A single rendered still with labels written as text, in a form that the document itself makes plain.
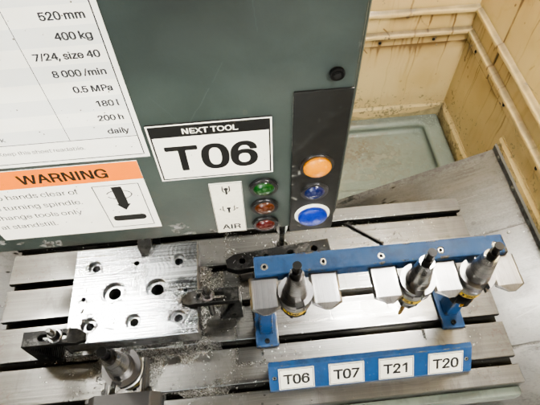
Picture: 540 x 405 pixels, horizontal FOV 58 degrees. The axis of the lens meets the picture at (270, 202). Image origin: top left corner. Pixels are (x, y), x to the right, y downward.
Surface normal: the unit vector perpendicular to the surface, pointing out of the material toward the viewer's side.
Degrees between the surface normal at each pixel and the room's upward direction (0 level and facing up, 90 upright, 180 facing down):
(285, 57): 90
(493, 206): 24
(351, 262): 0
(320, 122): 90
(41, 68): 90
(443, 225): 0
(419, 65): 90
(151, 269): 0
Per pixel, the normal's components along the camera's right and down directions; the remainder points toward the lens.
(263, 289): -0.02, -0.56
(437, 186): -0.43, -0.47
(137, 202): 0.10, 0.83
